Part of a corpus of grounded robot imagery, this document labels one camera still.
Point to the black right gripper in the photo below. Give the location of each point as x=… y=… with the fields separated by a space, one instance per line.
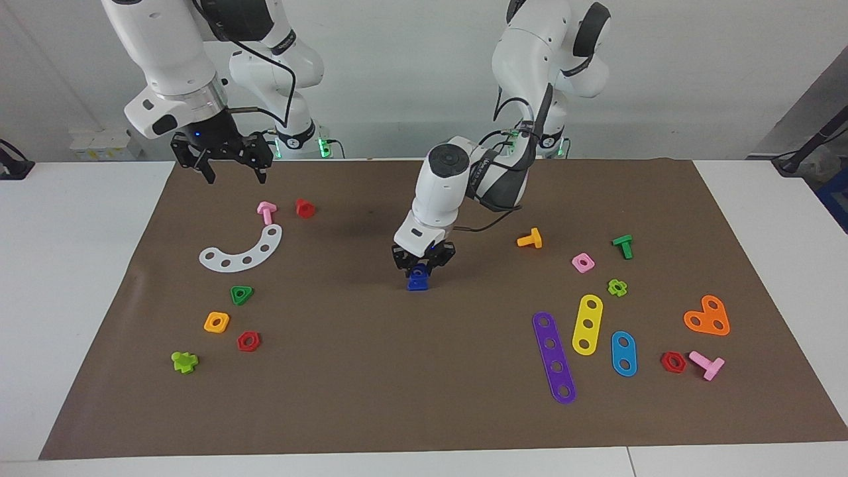
x=213 y=136

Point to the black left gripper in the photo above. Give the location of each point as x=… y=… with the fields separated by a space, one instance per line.
x=414 y=253

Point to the blue triangular-head plastic screw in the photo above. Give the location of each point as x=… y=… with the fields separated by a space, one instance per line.
x=417 y=285

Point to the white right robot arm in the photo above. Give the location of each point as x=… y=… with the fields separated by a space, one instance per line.
x=165 y=53

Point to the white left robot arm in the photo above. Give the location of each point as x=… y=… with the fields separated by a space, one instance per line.
x=444 y=192

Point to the pink plastic screw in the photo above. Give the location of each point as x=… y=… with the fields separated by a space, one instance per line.
x=266 y=211
x=709 y=366

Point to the red plastic screw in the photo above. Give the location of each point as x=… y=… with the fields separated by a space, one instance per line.
x=305 y=209

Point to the orange plastic screw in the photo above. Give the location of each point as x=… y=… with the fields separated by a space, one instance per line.
x=533 y=240

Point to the green triangular plastic nut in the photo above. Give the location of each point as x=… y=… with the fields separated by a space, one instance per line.
x=247 y=291

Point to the orange square plastic nut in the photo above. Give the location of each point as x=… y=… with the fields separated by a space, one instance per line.
x=207 y=324

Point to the pink square plastic nut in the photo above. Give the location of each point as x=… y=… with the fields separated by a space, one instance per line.
x=589 y=259

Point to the red hexagonal plastic nut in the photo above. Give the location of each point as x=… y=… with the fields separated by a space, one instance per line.
x=241 y=343
x=664 y=363

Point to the lime cross-head plastic screw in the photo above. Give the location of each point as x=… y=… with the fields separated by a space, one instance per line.
x=183 y=362

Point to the lime cross-shaped plastic nut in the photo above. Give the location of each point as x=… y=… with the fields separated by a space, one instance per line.
x=623 y=286

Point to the green plastic screw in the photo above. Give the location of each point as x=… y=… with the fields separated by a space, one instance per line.
x=624 y=244

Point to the white curved perforated plate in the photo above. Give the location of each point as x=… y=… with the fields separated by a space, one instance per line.
x=268 y=240

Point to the brown table mat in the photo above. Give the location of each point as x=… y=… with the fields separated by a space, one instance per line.
x=424 y=384

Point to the white power strip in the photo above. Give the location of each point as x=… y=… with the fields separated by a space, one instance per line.
x=106 y=146

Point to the purple four-hole plastic plate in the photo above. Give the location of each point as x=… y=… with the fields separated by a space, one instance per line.
x=553 y=356

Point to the yellow three-hole plastic plate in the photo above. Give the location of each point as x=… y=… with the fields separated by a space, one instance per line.
x=588 y=315

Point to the blue two-hole plastic plate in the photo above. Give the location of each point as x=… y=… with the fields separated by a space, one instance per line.
x=623 y=354

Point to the black clamp device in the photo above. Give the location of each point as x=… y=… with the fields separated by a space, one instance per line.
x=13 y=165

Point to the orange heart-shaped perforated plate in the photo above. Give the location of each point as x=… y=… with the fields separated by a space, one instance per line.
x=707 y=318

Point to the black stand pole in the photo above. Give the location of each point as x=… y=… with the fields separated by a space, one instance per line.
x=818 y=138

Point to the blue crate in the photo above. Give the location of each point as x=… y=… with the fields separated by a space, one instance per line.
x=836 y=199

